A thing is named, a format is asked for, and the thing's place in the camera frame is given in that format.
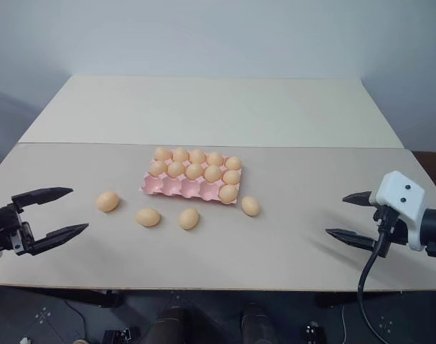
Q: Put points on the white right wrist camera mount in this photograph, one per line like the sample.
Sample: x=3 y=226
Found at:
x=401 y=195

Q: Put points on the beige egg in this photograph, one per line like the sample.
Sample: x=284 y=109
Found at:
x=250 y=205
x=215 y=158
x=197 y=156
x=108 y=201
x=163 y=154
x=231 y=176
x=148 y=217
x=194 y=171
x=233 y=163
x=176 y=169
x=158 y=167
x=180 y=155
x=227 y=192
x=188 y=219
x=213 y=173

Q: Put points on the small black floor device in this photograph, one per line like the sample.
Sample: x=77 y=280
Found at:
x=120 y=337
x=315 y=333

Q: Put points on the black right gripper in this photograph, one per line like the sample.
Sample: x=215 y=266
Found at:
x=399 y=233

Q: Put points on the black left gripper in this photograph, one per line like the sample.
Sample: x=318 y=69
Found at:
x=8 y=229

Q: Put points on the pink egg tray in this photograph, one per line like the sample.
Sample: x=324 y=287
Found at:
x=175 y=186

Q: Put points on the dark rounded shape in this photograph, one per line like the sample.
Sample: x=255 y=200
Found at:
x=256 y=324
x=173 y=324

